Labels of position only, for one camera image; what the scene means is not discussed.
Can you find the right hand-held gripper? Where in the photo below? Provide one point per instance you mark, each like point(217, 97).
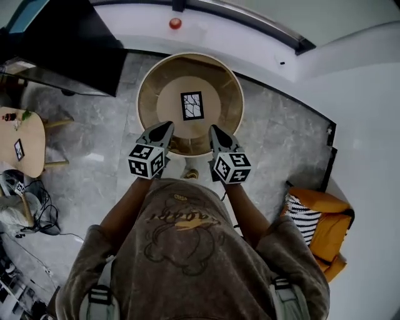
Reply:
point(232, 167)

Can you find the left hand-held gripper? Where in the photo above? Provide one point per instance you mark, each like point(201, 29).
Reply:
point(143, 161)

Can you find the black picture frame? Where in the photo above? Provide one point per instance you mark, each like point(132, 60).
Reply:
point(192, 106)

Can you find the person's left forearm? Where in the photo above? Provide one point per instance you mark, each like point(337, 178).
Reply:
point(128, 212)

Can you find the person's right forearm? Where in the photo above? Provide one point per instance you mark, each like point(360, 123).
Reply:
point(247, 215)

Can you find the round wooden table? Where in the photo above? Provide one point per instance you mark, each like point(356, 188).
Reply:
point(168, 103)

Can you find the person's white trousers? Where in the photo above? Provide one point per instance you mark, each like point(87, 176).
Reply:
point(189, 162)

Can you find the person's right yellow shoe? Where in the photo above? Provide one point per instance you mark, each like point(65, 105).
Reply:
point(191, 174)

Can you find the black white striped blanket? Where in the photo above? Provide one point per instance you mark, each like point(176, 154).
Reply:
point(301, 218)

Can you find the black cabinet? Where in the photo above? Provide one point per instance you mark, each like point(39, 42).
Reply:
point(68, 47)

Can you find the brown printed t-shirt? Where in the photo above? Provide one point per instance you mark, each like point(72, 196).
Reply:
point(193, 265)

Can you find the wooden side table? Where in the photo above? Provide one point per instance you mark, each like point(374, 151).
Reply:
point(28, 140)

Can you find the orange armchair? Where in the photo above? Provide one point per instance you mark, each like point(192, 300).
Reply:
point(331, 228)

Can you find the small flower bunch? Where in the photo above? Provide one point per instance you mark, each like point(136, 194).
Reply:
point(22, 117)

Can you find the spare hand-held gripper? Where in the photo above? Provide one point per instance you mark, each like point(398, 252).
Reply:
point(20, 188)

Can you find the small dark red jar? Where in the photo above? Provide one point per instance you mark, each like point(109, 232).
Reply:
point(9, 117)

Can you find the grey white fabric bundle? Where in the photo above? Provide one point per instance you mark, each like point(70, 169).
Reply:
point(12, 206)

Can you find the small white plug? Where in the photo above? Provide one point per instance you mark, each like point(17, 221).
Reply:
point(49, 272)

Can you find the teal board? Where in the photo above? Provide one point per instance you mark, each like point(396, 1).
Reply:
point(25, 15)

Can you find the cluttered storage shelf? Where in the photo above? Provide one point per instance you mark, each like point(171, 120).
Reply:
point(18, 290)

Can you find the red round wall button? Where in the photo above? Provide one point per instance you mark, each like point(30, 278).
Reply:
point(175, 23)

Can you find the printed marker tag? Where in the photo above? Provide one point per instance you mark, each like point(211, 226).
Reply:
point(19, 150)

